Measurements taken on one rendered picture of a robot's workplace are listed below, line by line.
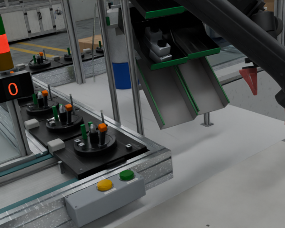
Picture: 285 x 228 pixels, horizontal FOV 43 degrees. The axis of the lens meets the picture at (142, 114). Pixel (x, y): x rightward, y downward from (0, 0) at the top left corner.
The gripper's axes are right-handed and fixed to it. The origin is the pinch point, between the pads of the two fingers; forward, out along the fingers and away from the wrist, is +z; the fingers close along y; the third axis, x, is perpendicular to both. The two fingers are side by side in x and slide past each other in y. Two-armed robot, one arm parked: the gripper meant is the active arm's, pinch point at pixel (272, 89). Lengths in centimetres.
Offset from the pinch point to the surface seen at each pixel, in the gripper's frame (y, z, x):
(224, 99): 28.7, 1.2, -23.6
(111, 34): 105, -42, -45
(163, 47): 31.4, -17.8, 2.7
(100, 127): 43.4, 3.6, 22.7
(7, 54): 58, -21, 40
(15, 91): 61, -11, 38
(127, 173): 33.6, 17.0, 23.9
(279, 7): 52, -50, -144
